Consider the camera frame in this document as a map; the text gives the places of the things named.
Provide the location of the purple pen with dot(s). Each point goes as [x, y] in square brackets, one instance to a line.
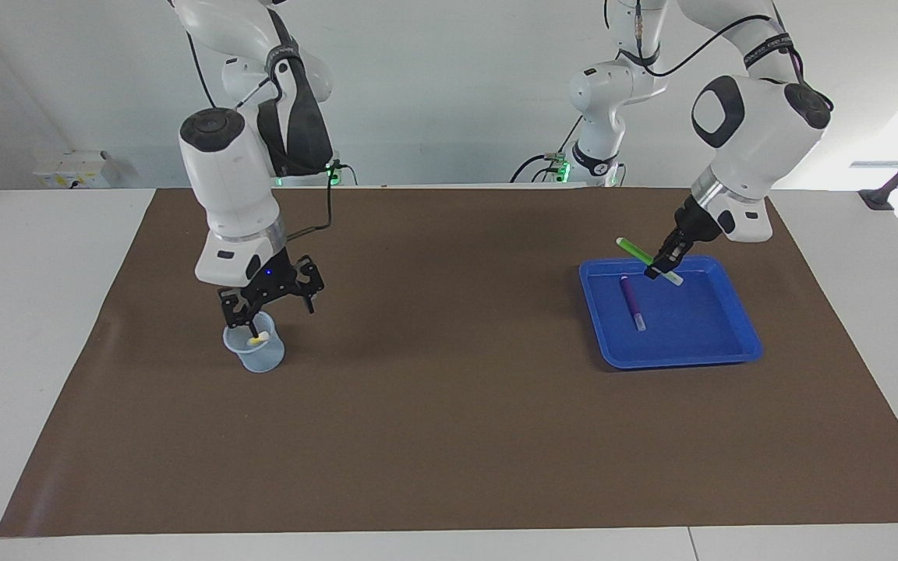
[632, 300]

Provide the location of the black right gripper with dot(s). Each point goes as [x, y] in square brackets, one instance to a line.
[273, 276]

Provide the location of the yellow pen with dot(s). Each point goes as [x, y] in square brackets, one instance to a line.
[259, 339]

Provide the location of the white wall outlet box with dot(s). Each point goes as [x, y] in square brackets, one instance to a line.
[75, 171]

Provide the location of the green pen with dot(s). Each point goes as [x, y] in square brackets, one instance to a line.
[634, 248]

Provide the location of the brown table mat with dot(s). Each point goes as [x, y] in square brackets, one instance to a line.
[449, 436]

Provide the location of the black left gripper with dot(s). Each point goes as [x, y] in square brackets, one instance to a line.
[691, 226]

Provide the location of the blue plastic tray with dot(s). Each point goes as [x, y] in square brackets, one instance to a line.
[698, 335]

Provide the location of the translucent plastic cup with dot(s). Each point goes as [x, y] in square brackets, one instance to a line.
[262, 360]

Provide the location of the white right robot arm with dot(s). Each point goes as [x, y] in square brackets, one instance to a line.
[231, 179]

